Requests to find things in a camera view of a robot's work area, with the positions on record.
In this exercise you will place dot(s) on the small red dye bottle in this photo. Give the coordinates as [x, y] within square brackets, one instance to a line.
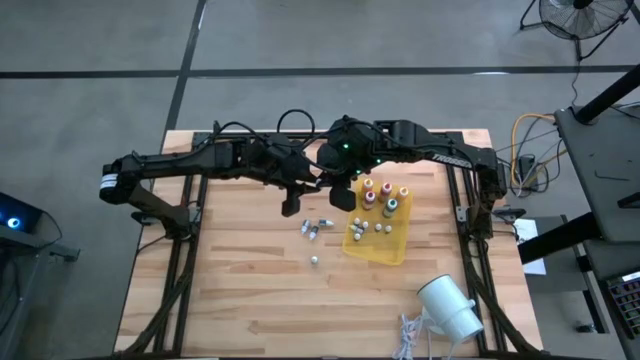
[388, 229]

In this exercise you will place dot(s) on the black frame side rail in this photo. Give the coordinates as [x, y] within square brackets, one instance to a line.
[191, 260]
[174, 260]
[482, 260]
[465, 260]

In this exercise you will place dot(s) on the black stand leg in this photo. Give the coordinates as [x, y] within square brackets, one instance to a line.
[555, 240]

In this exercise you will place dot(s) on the yellow translucent plastic bin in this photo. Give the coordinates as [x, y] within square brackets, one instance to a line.
[395, 250]

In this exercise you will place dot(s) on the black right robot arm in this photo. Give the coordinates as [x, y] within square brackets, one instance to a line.
[425, 142]

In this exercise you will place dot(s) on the black power adapter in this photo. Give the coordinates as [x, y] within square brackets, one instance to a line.
[526, 167]

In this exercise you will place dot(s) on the black computer with blue light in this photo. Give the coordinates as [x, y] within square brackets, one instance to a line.
[15, 220]

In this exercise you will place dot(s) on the black parts tray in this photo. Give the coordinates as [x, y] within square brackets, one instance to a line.
[627, 300]

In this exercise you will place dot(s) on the black table edge rail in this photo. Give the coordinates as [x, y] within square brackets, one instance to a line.
[325, 135]

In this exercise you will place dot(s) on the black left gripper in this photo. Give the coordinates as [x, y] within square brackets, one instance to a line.
[295, 189]

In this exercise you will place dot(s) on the large yellow dye bottle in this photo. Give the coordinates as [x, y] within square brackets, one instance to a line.
[368, 185]
[402, 193]

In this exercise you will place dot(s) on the white cylindrical lamp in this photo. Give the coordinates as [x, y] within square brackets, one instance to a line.
[447, 307]

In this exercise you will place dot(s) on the silver corner bracket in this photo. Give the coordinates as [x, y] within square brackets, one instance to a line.
[460, 214]

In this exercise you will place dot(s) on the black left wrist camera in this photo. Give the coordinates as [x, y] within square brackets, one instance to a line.
[287, 160]

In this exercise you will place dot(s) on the black slanted post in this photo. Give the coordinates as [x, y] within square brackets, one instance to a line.
[607, 95]

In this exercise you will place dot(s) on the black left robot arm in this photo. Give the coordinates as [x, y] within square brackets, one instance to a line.
[175, 162]

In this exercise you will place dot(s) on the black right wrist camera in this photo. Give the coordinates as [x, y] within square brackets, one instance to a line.
[332, 157]

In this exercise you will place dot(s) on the grey side table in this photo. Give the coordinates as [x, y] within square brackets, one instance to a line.
[600, 165]

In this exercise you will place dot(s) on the large green dye bottle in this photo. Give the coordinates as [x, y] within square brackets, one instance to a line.
[390, 207]

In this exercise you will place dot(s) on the dropper bottles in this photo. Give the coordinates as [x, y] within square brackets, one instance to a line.
[325, 223]
[305, 226]

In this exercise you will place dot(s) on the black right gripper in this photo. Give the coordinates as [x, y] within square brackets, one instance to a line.
[343, 192]

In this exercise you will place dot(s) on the white paper sheet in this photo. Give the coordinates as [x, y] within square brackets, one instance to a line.
[530, 232]

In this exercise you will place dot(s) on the black floor fan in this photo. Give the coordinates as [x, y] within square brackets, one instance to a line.
[585, 20]

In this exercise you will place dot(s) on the black equipment cart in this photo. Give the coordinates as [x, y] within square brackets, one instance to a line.
[20, 280]

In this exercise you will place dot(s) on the large red dye bottle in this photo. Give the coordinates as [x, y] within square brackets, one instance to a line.
[369, 200]

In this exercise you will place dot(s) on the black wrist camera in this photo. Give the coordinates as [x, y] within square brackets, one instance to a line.
[332, 157]
[287, 160]

